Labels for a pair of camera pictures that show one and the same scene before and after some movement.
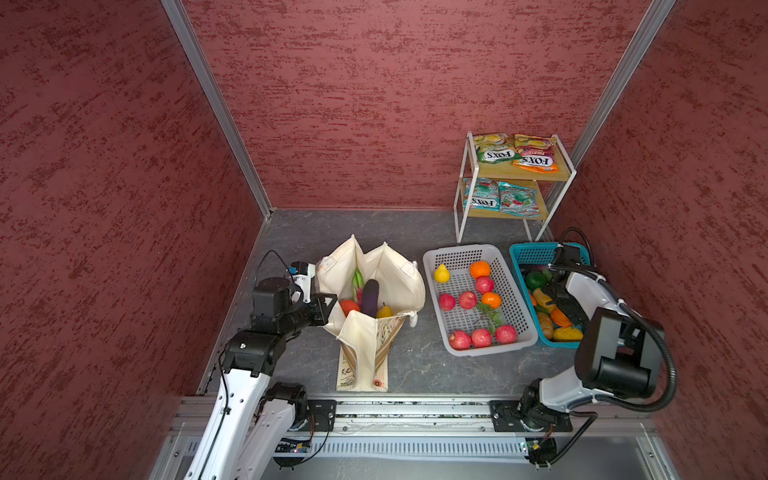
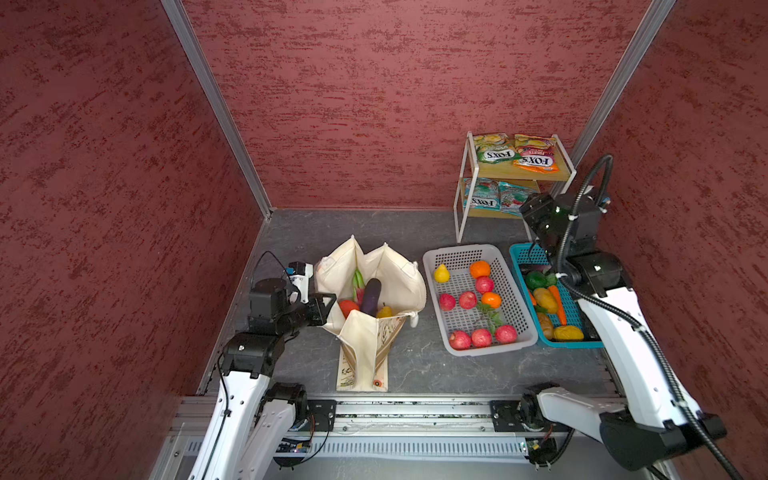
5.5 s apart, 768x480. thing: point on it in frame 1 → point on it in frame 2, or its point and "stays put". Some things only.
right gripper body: [566, 301] → [539, 213]
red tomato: [348, 305] stays put
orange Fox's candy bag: [535, 153] stays put
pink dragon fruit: [357, 286] stays put
